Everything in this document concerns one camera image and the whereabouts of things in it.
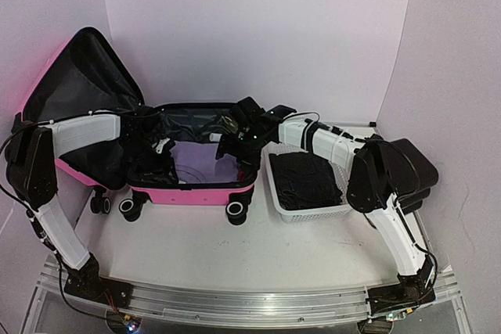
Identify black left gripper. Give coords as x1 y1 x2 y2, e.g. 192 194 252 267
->
118 136 178 189

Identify lilac purple shirt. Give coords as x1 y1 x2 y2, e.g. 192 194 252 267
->
171 142 239 184

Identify black denim jeans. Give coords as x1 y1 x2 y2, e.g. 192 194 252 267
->
269 152 343 211

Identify pink hard-shell kids suitcase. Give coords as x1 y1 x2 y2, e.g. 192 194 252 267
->
5 27 260 225

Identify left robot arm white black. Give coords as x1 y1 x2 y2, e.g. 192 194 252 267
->
2 110 178 300

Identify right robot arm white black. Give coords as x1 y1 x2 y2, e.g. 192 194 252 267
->
215 97 439 313

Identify white cosmetic tube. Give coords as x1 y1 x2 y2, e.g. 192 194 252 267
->
209 132 222 143

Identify white perforated plastic basket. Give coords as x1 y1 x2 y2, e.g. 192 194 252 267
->
263 143 352 224

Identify pink and black drawer organizer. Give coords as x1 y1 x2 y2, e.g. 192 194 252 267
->
391 138 439 214

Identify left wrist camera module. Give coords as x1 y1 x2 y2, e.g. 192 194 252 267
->
152 138 175 154

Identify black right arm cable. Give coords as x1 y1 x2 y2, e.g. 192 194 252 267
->
305 110 427 194

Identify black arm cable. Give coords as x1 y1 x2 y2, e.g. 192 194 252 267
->
305 110 427 194
0 130 36 210

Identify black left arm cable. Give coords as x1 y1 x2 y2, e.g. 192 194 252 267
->
0 130 36 210

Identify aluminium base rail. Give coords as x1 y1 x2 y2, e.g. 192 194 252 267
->
23 256 465 332

